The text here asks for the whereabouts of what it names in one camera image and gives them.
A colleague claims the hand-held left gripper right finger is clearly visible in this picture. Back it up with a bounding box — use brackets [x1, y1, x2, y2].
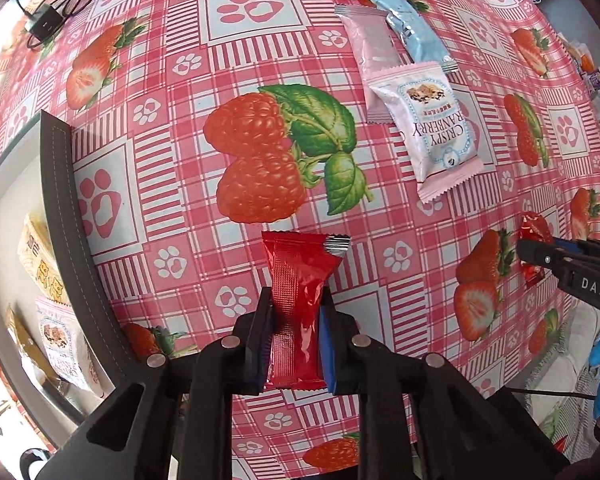
[320, 292, 571, 480]

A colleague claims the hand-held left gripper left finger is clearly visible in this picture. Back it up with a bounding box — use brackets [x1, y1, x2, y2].
[35, 285, 276, 480]

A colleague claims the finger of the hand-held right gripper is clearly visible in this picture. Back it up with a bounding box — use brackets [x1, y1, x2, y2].
[554, 239, 600, 262]
[517, 239, 575, 282]

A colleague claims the small red snack packet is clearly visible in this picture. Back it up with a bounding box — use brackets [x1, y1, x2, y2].
[518, 212, 557, 289]

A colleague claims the long red snack packet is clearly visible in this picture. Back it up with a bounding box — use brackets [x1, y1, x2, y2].
[261, 231, 351, 392]

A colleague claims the dark grey storage tray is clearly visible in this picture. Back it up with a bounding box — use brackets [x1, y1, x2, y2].
[0, 110, 173, 461]

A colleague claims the white knitted blanket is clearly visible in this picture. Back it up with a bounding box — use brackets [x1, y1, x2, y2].
[522, 304, 600, 463]

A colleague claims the clutter of small packages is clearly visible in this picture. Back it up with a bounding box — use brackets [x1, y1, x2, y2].
[500, 0, 600, 166]

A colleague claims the white cranberry snack packet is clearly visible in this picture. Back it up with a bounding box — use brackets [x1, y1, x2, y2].
[367, 61, 485, 204]

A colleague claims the pink and white snack packet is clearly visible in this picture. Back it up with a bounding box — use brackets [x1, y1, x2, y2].
[34, 294, 103, 397]

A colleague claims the strawberry print tablecloth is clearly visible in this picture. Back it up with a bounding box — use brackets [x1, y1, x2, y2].
[0, 0, 600, 472]

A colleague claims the golden brown snack packet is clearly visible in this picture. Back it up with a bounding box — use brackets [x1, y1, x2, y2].
[4, 304, 57, 387]

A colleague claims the yellow snack packet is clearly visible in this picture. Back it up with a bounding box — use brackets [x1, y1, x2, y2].
[17, 211, 72, 307]

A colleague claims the light blue snack packet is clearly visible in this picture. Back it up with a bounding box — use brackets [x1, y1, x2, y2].
[366, 0, 458, 73]

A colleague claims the plain pink snack packet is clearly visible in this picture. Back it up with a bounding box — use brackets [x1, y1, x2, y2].
[334, 4, 402, 125]

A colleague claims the black power adapter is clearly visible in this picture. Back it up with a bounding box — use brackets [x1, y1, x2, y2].
[26, 4, 67, 50]

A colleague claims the thin black cable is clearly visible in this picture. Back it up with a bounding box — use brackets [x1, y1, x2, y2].
[509, 386, 599, 403]

